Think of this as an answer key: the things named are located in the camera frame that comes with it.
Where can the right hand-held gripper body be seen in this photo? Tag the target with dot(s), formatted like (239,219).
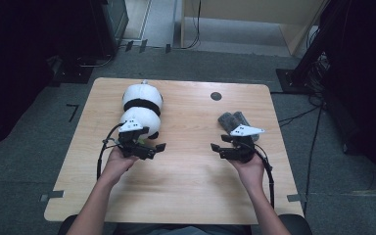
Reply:
(241,150)

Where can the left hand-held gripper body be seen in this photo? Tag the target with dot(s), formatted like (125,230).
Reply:
(130,143)

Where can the grey fluffy cloth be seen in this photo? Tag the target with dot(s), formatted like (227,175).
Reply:
(230,120)

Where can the panda plush toy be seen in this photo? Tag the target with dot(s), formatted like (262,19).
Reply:
(142,107)

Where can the person's right hand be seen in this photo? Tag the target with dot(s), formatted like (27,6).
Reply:
(251,173)

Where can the person's left hand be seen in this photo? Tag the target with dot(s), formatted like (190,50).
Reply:
(117,166)

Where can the dark round table grommet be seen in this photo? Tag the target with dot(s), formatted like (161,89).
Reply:
(216,96)

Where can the person's lap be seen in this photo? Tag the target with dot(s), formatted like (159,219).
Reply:
(182,231)

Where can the black chair armrest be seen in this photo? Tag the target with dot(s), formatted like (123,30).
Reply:
(63,225)
(300,225)

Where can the black metal stand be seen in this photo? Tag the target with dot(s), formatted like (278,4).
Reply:
(306,65)

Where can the light wooden cabinet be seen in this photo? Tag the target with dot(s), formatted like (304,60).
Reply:
(241,9)

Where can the black floor base plate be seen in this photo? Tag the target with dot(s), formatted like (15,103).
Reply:
(71,75)

